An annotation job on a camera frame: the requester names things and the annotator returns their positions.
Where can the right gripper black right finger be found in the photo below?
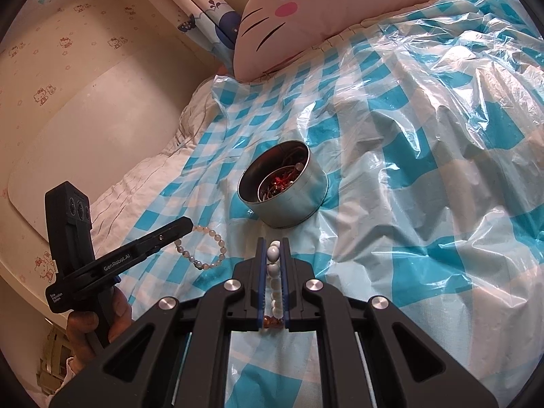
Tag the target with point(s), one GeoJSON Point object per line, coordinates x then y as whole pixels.
{"type": "Point", "coordinates": [370, 353]}

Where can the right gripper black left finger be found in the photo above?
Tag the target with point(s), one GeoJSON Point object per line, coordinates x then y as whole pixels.
{"type": "Point", "coordinates": [177, 353]}

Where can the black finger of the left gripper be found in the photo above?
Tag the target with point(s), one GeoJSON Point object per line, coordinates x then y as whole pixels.
{"type": "Point", "coordinates": [157, 237]}

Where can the person's left hand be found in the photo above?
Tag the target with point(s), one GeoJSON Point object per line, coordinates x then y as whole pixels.
{"type": "Point", "coordinates": [79, 324]}

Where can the cream quilted duvet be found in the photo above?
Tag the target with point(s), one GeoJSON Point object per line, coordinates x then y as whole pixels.
{"type": "Point", "coordinates": [116, 211]}

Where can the white round headboard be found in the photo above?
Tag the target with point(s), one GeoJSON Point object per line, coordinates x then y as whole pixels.
{"type": "Point", "coordinates": [89, 88]}

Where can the round silver metal tin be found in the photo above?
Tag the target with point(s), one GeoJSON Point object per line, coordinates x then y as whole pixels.
{"type": "Point", "coordinates": [285, 185]}

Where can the blue white checkered plastic sheet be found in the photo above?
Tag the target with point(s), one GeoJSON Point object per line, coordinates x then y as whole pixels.
{"type": "Point", "coordinates": [429, 128]}

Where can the pink patterned curtain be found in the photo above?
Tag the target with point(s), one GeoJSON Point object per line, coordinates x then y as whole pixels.
{"type": "Point", "coordinates": [211, 24]}

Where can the pink cat face pillow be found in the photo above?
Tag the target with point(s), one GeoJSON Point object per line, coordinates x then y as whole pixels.
{"type": "Point", "coordinates": [273, 32]}

